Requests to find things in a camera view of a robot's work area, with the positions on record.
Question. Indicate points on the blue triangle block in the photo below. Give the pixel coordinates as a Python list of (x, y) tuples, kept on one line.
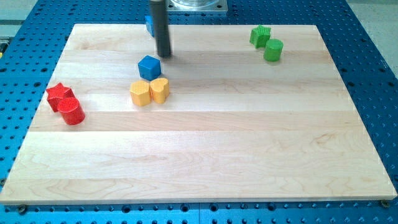
[(149, 25)]

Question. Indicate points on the blue cube block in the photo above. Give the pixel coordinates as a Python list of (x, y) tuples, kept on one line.
[(149, 68)]

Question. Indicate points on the yellow pentagon block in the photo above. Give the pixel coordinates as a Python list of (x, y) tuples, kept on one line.
[(140, 93)]

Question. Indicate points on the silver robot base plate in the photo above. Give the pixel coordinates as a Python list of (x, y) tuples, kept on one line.
[(197, 5)]

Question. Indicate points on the green star block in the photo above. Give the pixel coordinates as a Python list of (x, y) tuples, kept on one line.
[(259, 36)]

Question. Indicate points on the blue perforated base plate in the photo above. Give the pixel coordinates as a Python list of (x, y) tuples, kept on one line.
[(359, 35)]

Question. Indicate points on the red star block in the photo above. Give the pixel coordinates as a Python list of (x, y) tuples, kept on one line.
[(56, 93)]

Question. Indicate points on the red cylinder block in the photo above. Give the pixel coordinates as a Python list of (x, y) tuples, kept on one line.
[(71, 111)]

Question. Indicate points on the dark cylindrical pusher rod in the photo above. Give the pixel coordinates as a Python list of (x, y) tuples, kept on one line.
[(161, 27)]

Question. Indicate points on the light wooden board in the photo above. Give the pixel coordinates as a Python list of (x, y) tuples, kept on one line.
[(234, 128)]

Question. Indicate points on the green cylinder block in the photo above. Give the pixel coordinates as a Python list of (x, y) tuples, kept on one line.
[(273, 50)]

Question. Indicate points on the yellow heart block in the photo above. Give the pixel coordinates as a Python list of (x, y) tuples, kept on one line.
[(160, 90)]

